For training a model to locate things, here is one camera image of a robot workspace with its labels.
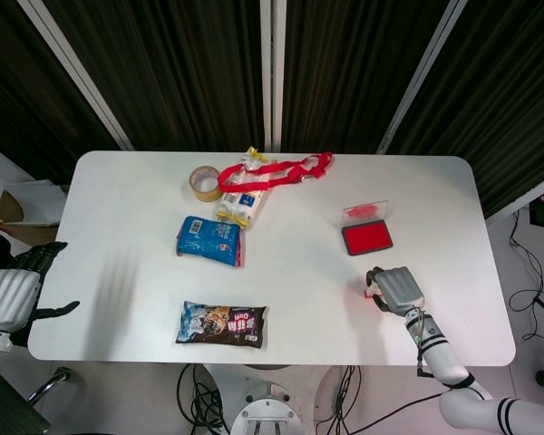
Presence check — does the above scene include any red lanyard strap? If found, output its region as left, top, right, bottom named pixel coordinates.
left=216, top=150, right=335, bottom=193

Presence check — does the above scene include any blue snack bag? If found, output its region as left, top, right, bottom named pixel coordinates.
left=175, top=215, right=246, bottom=269

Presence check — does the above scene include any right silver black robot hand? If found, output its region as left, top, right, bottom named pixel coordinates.
left=365, top=266, right=426, bottom=316

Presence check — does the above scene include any dark chocolate snack bag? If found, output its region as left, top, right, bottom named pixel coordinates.
left=175, top=300, right=270, bottom=350

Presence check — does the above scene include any black cable bundle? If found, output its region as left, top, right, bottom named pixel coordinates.
left=315, top=364, right=364, bottom=435
left=176, top=364, right=230, bottom=435

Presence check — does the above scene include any brown packing tape roll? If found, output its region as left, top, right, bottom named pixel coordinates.
left=189, top=165, right=220, bottom=201

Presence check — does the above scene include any red ink pad case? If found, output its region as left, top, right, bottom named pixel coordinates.
left=341, top=198, right=394, bottom=257

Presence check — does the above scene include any black pleated curtain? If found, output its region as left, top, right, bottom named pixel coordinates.
left=43, top=0, right=273, bottom=151
left=280, top=0, right=457, bottom=155
left=387, top=0, right=544, bottom=218
left=0, top=0, right=119, bottom=187

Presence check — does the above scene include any white yellow snack bag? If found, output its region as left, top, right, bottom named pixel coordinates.
left=214, top=145, right=277, bottom=232

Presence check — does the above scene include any white frame post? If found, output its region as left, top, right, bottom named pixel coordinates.
left=16, top=0, right=135, bottom=151
left=374, top=0, right=471, bottom=156
left=258, top=0, right=287, bottom=153
left=483, top=169, right=544, bottom=224

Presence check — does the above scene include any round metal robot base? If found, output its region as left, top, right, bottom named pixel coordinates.
left=229, top=380, right=304, bottom=435

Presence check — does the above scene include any brown cardboard box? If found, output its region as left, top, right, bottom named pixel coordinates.
left=0, top=180, right=72, bottom=228

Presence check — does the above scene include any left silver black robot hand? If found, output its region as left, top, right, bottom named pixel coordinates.
left=0, top=240, right=81, bottom=334

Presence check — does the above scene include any dark green panel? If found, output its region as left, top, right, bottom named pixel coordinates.
left=0, top=373, right=53, bottom=435

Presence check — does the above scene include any chrome chair leg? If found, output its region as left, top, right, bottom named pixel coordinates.
left=24, top=366, right=73, bottom=404

